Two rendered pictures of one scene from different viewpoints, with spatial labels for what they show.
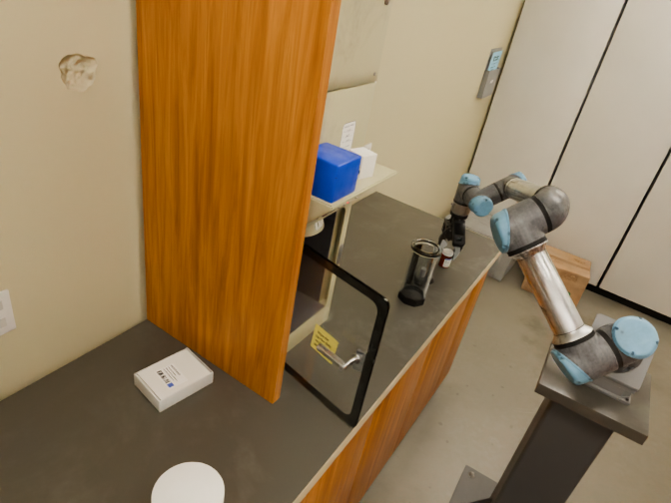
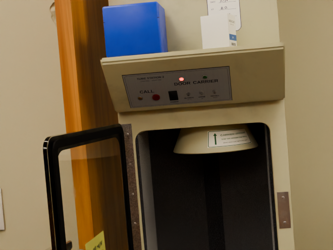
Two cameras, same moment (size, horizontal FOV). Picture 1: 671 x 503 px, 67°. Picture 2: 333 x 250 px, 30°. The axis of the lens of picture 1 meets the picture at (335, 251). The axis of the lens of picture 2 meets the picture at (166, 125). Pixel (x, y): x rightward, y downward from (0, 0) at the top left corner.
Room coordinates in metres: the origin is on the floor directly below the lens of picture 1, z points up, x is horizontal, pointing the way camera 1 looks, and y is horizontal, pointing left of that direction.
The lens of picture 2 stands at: (0.70, -1.04, 1.44)
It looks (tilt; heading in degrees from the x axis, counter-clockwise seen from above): 3 degrees down; 69
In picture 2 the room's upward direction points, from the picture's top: 5 degrees counter-clockwise
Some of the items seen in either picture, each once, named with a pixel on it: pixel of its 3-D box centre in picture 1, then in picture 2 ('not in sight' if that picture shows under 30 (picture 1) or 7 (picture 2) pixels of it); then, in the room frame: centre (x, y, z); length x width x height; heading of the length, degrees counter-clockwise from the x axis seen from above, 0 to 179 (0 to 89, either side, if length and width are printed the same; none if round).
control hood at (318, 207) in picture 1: (344, 197); (195, 79); (1.15, 0.00, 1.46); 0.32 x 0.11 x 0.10; 152
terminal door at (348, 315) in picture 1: (324, 334); (97, 246); (0.94, -0.01, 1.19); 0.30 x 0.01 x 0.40; 52
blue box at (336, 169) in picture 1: (329, 172); (136, 31); (1.06, 0.05, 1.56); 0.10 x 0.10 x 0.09; 62
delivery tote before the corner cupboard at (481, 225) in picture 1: (482, 242); not in sight; (3.61, -1.14, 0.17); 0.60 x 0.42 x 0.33; 60
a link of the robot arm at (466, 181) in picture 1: (467, 190); not in sight; (1.82, -0.45, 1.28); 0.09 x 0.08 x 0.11; 16
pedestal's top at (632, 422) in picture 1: (594, 382); not in sight; (1.28, -0.91, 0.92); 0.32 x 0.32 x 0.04; 65
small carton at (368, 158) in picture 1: (360, 163); (218, 32); (1.19, -0.02, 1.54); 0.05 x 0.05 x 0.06; 48
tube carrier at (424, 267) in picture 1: (419, 271); not in sight; (1.52, -0.30, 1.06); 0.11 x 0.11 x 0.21
